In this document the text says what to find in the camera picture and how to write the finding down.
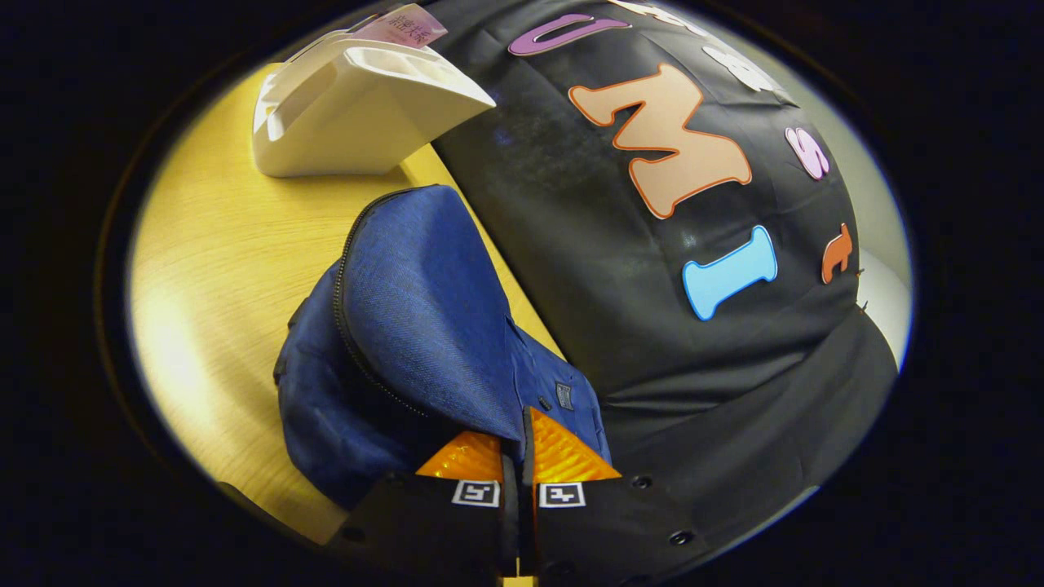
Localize pink book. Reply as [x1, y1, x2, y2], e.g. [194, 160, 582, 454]
[355, 4, 448, 48]

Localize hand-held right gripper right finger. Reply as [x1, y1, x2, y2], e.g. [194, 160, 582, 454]
[522, 406, 710, 583]

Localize white bookshelf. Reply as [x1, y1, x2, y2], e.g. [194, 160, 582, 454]
[251, 29, 497, 179]

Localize blue schoolbag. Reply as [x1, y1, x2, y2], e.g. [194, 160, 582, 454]
[273, 184, 613, 510]

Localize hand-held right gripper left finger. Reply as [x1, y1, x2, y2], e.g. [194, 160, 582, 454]
[326, 430, 520, 583]

